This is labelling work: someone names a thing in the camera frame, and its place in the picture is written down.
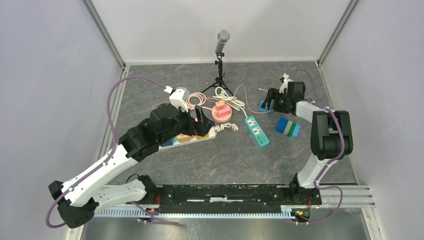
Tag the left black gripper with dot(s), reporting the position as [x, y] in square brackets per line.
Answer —
[201, 127]

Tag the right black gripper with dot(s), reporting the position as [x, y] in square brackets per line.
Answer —
[274, 94]

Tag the yellow cube plug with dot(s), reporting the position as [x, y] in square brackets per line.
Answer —
[198, 137]

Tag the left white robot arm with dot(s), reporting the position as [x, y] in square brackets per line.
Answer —
[77, 200]

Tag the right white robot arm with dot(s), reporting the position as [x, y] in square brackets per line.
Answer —
[331, 135]

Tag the beige cube plug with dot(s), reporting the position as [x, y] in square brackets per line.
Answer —
[182, 138]

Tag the blue cube plug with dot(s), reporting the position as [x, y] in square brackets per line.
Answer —
[167, 143]

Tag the round pink socket base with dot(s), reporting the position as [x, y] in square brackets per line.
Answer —
[221, 120]

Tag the blue green toy block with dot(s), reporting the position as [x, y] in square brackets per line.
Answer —
[288, 128]

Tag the white power strip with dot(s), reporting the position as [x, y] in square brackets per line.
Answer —
[212, 135]

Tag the pink adapter on round base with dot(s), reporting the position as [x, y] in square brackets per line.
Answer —
[220, 107]

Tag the teal power strip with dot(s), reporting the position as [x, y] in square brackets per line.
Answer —
[257, 132]

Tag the black tripod stand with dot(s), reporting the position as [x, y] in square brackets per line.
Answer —
[219, 80]

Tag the silver microphone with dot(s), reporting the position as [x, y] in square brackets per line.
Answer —
[222, 38]

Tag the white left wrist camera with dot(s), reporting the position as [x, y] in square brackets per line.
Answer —
[178, 97]

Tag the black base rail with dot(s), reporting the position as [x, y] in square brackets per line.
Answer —
[229, 198]

